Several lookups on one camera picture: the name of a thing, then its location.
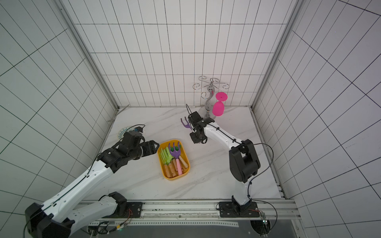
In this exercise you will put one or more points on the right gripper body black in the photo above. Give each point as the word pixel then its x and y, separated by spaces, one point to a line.
pixel 193 119

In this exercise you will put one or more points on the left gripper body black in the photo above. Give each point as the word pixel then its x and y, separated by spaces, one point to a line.
pixel 136 152

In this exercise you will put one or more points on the purple fork pink handle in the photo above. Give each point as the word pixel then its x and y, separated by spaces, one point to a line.
pixel 175 152
pixel 186 123

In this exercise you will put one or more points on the green fork wooden handle long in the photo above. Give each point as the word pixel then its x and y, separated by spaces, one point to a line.
pixel 169 162

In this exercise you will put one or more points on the dark green small rake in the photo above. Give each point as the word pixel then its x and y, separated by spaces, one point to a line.
pixel 184 163

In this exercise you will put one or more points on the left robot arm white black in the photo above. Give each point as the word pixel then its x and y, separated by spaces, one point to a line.
pixel 58 216

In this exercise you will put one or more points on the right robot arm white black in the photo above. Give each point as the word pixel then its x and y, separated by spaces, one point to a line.
pixel 243 159

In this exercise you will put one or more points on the yellow plastic storage box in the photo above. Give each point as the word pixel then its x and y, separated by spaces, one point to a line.
pixel 183 154

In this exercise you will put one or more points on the patterned small bowl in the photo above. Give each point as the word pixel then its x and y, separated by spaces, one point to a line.
pixel 123 131

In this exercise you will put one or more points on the silver cup holder stand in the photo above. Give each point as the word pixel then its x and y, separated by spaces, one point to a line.
pixel 212 87

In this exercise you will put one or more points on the pink plastic goblet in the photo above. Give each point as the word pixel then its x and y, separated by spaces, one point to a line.
pixel 219 107

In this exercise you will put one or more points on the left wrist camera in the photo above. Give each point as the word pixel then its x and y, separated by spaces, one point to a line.
pixel 139 129

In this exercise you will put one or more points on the metal base rail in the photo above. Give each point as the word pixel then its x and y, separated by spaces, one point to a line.
pixel 191 213

